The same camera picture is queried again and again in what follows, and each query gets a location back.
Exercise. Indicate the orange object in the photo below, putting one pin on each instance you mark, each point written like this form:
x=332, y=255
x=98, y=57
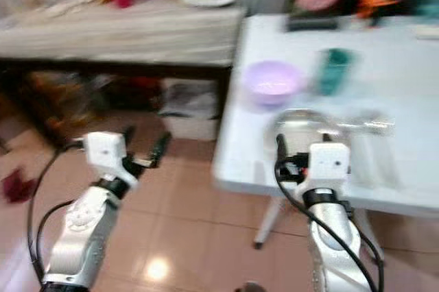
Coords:
x=377, y=4

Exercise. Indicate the white storage bin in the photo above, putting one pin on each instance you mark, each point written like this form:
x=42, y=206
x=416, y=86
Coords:
x=188, y=110

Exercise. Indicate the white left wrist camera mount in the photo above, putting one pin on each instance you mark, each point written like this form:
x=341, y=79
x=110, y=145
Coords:
x=103, y=151

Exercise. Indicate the yellow plastic bag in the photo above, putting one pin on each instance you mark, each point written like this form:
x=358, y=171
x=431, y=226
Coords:
x=65, y=96

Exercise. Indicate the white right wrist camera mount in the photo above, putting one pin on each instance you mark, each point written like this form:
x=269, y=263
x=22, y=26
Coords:
x=329, y=165

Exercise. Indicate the black flat object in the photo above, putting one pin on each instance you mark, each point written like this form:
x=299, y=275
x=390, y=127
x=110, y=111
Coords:
x=312, y=22

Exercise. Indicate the green plastic cup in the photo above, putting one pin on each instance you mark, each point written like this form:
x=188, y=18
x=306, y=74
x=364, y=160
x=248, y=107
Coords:
x=334, y=71

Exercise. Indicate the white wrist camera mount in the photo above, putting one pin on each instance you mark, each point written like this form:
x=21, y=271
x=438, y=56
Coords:
x=103, y=151
x=329, y=165

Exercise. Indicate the large purple plastic bowl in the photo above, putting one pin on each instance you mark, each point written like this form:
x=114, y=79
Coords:
x=273, y=81

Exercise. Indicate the grey wooden table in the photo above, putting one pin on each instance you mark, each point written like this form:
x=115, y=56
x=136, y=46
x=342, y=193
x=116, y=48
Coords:
x=116, y=35

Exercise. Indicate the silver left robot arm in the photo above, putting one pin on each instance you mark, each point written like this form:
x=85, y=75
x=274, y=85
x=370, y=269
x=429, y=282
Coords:
x=82, y=227

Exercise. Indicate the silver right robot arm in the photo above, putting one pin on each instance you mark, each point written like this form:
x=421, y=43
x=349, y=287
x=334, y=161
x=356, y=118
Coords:
x=336, y=251

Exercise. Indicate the shiny metal bowl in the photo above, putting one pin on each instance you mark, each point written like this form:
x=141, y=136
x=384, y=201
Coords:
x=305, y=126

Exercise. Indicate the dark red cloth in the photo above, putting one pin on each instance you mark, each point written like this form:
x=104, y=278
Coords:
x=15, y=186

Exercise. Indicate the white folding table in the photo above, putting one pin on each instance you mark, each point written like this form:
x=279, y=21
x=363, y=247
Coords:
x=384, y=100

